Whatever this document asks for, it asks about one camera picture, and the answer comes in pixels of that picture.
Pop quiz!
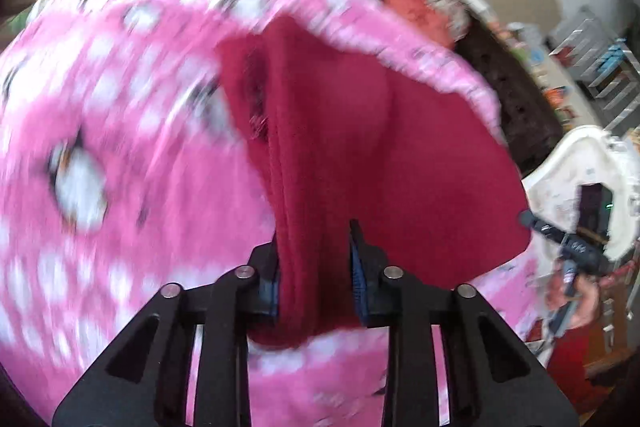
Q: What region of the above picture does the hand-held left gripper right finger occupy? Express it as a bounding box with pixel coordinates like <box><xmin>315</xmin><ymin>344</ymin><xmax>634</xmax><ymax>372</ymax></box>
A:
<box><xmin>348</xmin><ymin>219</ymin><xmax>581</xmax><ymax>427</ymax></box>

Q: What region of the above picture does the red heart pillow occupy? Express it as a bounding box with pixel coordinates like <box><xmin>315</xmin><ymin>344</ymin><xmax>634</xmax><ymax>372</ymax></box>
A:
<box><xmin>382</xmin><ymin>0</ymin><xmax>458</xmax><ymax>50</ymax></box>

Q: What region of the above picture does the white chair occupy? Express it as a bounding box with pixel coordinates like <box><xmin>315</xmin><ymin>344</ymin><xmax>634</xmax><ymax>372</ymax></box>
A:
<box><xmin>520</xmin><ymin>124</ymin><xmax>640</xmax><ymax>268</ymax></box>

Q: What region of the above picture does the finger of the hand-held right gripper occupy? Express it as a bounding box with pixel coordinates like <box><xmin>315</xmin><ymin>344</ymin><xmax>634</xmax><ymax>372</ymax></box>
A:
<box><xmin>518</xmin><ymin>208</ymin><xmax>568</xmax><ymax>249</ymax></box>

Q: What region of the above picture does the row of colourful shelf clutter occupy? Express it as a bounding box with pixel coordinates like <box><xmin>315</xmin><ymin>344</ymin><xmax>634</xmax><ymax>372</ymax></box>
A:
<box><xmin>460</xmin><ymin>0</ymin><xmax>591</xmax><ymax>132</ymax></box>

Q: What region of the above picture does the maroon sweater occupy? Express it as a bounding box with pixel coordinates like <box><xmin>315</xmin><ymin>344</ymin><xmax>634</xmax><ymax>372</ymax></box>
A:
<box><xmin>217</xmin><ymin>14</ymin><xmax>532</xmax><ymax>350</ymax></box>

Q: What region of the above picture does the pink penguin blanket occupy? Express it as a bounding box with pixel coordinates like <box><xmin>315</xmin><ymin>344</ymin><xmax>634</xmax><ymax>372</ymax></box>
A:
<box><xmin>0</xmin><ymin>0</ymin><xmax>551</xmax><ymax>427</ymax></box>

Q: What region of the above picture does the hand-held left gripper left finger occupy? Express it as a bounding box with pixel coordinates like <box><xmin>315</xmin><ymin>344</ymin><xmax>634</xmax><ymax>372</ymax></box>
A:
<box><xmin>52</xmin><ymin>243</ymin><xmax>281</xmax><ymax>427</ymax></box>

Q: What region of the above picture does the person's right hand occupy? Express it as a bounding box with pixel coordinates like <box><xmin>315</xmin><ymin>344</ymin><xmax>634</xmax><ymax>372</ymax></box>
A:
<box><xmin>546</xmin><ymin>276</ymin><xmax>603</xmax><ymax>344</ymax></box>

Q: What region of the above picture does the grey metal rack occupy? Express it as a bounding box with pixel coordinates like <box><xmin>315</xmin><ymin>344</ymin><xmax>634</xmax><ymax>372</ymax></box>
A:
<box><xmin>547</xmin><ymin>7</ymin><xmax>640</xmax><ymax>132</ymax></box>

